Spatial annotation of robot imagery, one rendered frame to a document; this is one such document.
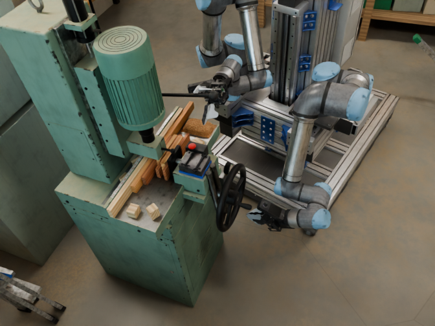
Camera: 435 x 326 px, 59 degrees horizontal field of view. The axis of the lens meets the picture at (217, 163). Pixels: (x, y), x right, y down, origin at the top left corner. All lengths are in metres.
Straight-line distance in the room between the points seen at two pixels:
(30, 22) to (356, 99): 1.08
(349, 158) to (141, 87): 1.63
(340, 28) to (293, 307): 1.49
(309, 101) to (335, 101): 0.09
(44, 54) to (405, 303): 2.05
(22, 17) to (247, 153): 1.61
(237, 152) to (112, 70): 1.48
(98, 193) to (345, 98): 1.06
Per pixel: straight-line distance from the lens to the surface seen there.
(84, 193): 1.75
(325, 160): 2.55
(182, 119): 1.74
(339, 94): 1.39
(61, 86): 1.41
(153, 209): 1.42
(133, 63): 1.22
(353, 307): 2.29
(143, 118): 1.34
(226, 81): 1.56
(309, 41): 2.00
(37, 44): 1.35
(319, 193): 1.54
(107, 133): 1.52
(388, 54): 4.00
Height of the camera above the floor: 2.07
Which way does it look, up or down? 48 degrees down
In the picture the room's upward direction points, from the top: 6 degrees counter-clockwise
